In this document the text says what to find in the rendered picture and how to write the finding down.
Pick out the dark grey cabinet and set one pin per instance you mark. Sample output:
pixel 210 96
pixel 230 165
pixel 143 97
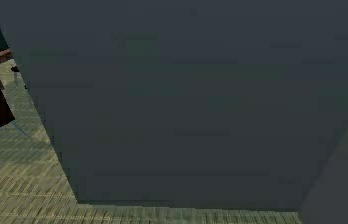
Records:
pixel 188 100

